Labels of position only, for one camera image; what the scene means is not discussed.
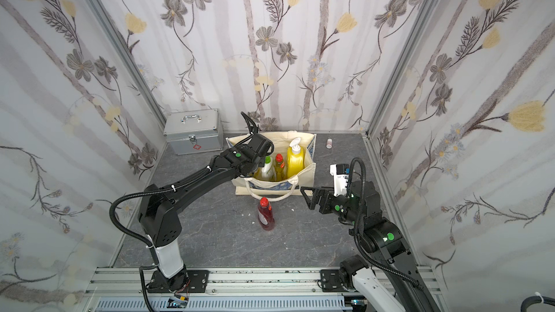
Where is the large yellow pump soap bottle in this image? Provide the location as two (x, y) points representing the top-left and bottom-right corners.
(286, 137), (305, 179)

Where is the cream canvas shopping bag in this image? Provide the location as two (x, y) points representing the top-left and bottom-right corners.
(232, 131), (317, 202)

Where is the yellow-green bottle red cap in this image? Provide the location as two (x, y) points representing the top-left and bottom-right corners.
(274, 154), (287, 182)

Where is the red dish soap bottle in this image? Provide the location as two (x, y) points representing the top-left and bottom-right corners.
(258, 197), (275, 231)

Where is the white bottle green cap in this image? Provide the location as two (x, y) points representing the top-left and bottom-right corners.
(255, 156), (276, 182)

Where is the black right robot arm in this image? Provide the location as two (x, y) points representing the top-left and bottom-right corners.
(300, 157), (439, 311)

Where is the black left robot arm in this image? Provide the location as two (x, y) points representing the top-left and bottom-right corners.
(108, 132), (274, 294)

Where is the silver metal case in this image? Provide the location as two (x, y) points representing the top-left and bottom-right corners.
(163, 109), (223, 155)

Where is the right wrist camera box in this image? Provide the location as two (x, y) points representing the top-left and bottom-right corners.
(330, 163), (350, 196)

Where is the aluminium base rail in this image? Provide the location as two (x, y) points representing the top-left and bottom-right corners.
(86, 267), (443, 312)

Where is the black corrugated cable bottom right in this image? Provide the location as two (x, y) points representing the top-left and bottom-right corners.
(519, 292), (555, 312)

